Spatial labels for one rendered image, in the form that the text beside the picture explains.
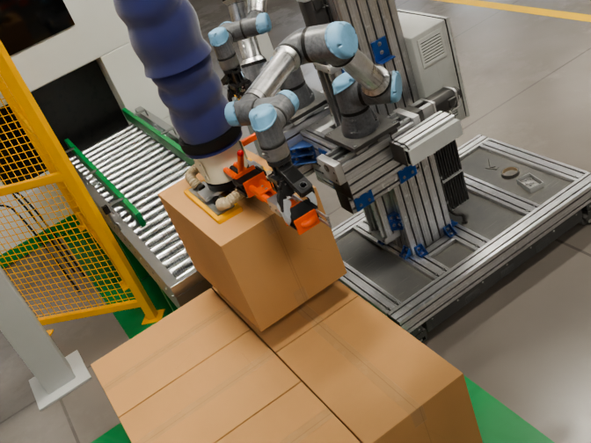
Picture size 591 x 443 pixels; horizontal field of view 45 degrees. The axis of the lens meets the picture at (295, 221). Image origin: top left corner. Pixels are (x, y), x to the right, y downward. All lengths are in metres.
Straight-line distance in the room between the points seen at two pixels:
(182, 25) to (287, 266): 0.90
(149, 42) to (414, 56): 1.18
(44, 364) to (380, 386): 2.08
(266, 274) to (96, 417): 1.56
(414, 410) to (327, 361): 0.40
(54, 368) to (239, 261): 1.80
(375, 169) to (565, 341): 1.08
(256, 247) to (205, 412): 0.62
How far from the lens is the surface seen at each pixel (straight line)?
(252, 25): 2.85
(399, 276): 3.36
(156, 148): 4.75
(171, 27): 2.34
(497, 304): 3.41
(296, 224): 2.06
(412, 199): 3.29
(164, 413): 2.72
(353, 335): 2.64
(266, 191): 2.28
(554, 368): 3.11
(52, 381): 4.05
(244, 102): 2.11
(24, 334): 3.87
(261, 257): 2.48
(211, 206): 2.58
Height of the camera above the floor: 2.31
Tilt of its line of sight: 32 degrees down
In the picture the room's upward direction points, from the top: 22 degrees counter-clockwise
